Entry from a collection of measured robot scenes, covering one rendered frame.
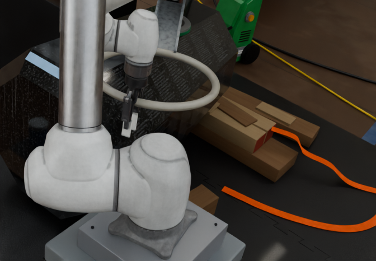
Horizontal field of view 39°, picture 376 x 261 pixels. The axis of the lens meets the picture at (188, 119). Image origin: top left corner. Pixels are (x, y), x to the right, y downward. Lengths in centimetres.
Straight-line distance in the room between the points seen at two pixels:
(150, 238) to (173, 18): 126
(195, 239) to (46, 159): 44
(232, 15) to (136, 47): 231
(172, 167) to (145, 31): 55
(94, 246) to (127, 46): 62
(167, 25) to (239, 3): 160
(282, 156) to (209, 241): 173
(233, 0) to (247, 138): 128
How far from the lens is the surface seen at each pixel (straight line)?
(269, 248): 269
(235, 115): 312
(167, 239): 138
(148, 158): 123
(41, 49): 229
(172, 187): 125
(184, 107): 181
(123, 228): 140
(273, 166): 301
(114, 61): 224
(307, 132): 340
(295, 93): 396
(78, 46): 120
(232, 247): 154
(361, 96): 423
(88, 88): 121
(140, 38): 164
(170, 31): 232
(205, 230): 145
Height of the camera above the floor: 192
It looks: 35 degrees down
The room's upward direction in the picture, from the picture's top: 12 degrees clockwise
